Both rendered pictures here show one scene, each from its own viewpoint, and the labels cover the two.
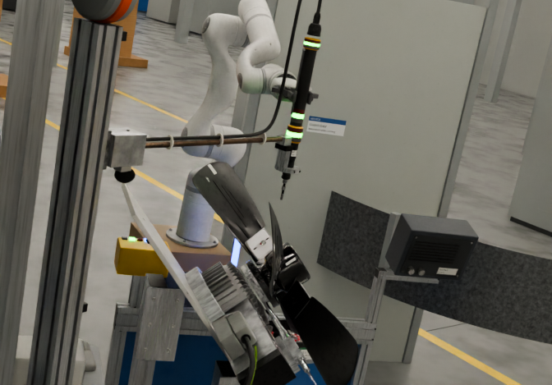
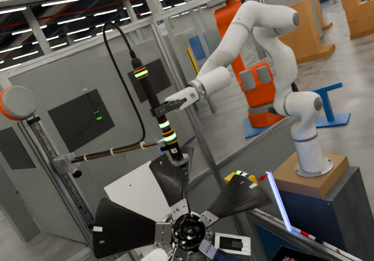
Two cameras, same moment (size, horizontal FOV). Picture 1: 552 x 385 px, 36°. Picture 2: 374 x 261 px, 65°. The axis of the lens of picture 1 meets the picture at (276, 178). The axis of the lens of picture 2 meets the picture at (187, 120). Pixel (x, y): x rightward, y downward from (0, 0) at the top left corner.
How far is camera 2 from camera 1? 2.50 m
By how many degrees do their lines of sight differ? 82
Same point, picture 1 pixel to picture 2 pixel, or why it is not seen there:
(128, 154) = (62, 168)
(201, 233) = (306, 166)
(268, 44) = (217, 52)
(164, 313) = not seen: hidden behind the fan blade
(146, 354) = not seen: hidden behind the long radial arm
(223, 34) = (259, 34)
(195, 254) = (292, 183)
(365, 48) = not seen: outside the picture
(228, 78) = (276, 62)
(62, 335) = (85, 236)
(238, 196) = (176, 174)
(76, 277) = (74, 216)
